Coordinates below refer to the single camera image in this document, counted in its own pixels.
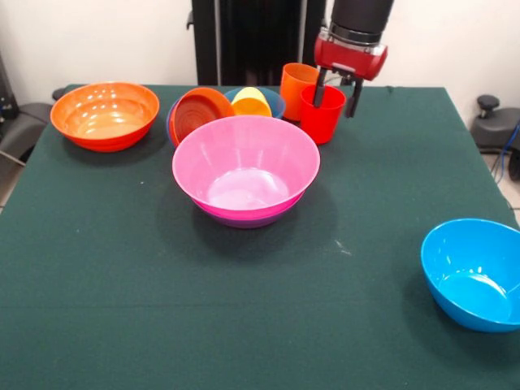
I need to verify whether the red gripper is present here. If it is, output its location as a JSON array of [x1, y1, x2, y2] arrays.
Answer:
[[311, 27, 389, 119]]

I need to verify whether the red cup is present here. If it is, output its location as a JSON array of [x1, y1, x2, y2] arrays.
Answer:
[[299, 84, 347, 145]]

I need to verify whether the small light blue bowl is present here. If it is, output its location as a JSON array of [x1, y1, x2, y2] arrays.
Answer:
[[223, 86, 287, 120]]

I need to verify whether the yellow cup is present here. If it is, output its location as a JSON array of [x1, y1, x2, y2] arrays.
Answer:
[[230, 86, 273, 118]]

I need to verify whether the large pink bowl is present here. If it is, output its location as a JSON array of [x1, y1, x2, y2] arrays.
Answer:
[[171, 115, 322, 217]]

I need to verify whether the small orange bowl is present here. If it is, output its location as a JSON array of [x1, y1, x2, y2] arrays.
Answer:
[[169, 86, 236, 148]]

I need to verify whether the purple bowl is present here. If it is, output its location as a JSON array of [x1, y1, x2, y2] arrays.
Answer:
[[194, 190, 305, 229]]

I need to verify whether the small dark blue bowl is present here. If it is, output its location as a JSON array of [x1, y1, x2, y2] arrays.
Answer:
[[166, 97, 180, 146]]

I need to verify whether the orange cup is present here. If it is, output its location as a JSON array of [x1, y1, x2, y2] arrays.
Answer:
[[279, 62, 321, 122]]

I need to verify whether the dark green table cloth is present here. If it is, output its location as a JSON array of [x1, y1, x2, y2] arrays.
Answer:
[[0, 84, 520, 390]]

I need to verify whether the large light blue bowl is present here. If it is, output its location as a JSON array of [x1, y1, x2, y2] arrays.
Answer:
[[420, 218, 520, 334]]

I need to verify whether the large orange bowl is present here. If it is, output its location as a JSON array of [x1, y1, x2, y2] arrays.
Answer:
[[50, 81, 161, 154]]

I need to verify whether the blue cable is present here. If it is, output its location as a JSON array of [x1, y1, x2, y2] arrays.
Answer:
[[491, 121, 520, 215]]

